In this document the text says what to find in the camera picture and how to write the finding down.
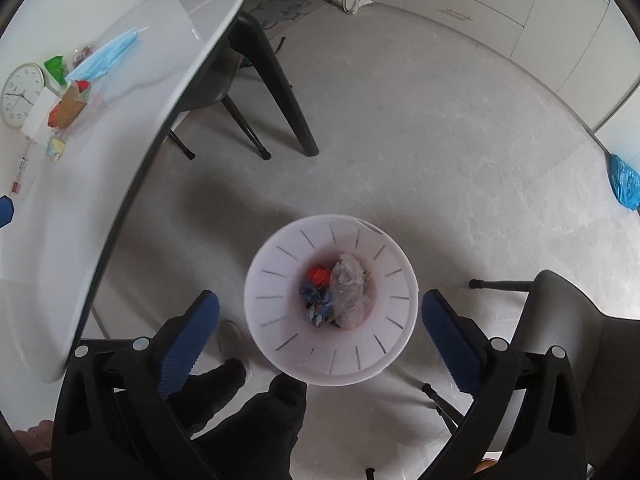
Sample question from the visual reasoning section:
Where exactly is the green plastic bag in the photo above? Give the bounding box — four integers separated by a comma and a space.
43, 54, 69, 86

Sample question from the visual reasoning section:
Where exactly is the white paper card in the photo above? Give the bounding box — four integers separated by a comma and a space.
21, 88, 62, 142

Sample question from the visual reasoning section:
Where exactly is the black table leg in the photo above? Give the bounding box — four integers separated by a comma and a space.
232, 10, 321, 157

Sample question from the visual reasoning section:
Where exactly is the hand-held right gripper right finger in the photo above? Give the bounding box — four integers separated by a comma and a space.
421, 289, 588, 480

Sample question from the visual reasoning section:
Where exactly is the person's grey slipper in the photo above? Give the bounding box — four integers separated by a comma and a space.
216, 319, 252, 378

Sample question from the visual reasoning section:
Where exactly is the white plastic waste bin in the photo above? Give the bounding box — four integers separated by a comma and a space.
243, 213, 420, 387

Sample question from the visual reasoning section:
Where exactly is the grey chair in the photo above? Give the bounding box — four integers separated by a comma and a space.
167, 50, 273, 162
420, 269, 640, 480

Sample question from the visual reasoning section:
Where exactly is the round white wall clock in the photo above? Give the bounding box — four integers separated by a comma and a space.
0, 62, 46, 128

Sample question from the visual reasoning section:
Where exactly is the blue face mask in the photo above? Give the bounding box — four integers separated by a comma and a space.
64, 26, 150, 82

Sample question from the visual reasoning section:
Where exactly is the grey patterned rug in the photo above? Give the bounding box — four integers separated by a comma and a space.
247, 0, 328, 41

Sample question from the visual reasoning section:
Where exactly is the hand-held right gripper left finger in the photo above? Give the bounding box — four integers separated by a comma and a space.
51, 289, 223, 480

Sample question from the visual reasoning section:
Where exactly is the tall beige cabinet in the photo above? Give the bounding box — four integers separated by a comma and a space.
510, 0, 640, 133

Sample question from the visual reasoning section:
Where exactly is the person's black trouser leg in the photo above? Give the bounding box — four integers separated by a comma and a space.
165, 359, 309, 480

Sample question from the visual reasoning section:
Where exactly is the clear plastic bag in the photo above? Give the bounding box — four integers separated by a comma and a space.
329, 252, 377, 330

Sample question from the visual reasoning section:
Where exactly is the pale green crumpled paper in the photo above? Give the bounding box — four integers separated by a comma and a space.
46, 131, 69, 162

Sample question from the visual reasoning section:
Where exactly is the blue printed carton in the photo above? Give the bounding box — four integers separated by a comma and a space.
299, 282, 335, 327

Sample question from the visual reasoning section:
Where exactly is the blue plastic bag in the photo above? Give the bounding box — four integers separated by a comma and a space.
606, 152, 640, 211

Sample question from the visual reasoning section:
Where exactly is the brown paper bag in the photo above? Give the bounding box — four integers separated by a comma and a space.
47, 82, 94, 130

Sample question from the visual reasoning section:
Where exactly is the red and white medicine box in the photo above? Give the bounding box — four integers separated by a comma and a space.
11, 156, 30, 196

